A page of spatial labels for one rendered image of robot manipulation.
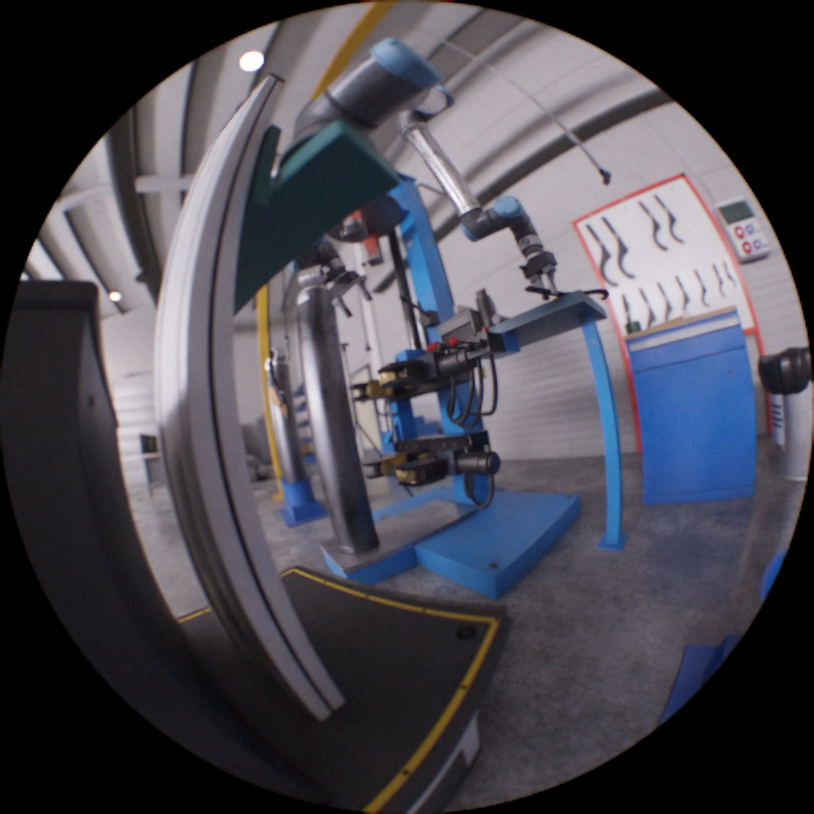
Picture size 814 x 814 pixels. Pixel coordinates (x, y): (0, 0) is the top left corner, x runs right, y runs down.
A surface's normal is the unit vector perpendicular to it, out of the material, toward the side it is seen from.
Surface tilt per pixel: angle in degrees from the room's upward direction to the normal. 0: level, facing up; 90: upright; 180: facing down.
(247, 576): 90
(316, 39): 173
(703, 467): 90
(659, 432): 90
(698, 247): 90
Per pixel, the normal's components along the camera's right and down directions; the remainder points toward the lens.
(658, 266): -0.81, 0.12
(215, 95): 0.09, 0.99
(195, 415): 0.84, -0.18
